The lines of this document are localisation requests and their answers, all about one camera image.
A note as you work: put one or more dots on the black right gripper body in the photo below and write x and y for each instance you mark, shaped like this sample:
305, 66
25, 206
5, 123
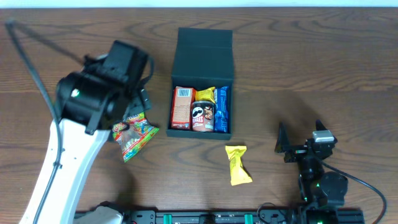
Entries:
296, 154

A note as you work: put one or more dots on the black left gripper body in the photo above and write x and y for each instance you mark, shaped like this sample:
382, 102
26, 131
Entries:
142, 101

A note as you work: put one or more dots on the blue Oreo cookie pack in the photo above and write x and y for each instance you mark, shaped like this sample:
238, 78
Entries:
221, 110

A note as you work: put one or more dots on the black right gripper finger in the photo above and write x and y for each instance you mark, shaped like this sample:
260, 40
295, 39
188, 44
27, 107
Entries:
319, 126
282, 139

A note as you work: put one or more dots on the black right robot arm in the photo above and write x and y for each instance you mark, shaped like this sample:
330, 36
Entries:
322, 192

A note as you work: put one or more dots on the red wafer snack box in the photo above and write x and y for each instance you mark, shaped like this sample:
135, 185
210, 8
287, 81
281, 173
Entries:
180, 117

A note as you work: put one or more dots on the green Haribo gummy bag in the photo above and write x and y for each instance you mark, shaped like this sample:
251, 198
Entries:
133, 134

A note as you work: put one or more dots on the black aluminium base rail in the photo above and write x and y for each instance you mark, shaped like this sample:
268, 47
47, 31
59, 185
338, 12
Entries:
108, 215

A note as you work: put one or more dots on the yellow candy wrapper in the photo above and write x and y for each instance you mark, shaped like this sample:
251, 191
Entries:
237, 171

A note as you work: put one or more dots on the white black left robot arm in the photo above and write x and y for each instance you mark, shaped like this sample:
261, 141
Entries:
88, 104

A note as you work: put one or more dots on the black gift box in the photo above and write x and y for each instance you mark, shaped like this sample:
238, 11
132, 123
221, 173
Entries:
203, 58

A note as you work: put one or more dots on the red Pringles can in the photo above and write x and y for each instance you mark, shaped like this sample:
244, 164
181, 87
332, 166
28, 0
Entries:
203, 116

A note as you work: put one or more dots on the small orange candy wrapper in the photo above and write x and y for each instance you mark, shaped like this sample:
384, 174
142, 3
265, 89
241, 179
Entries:
205, 95

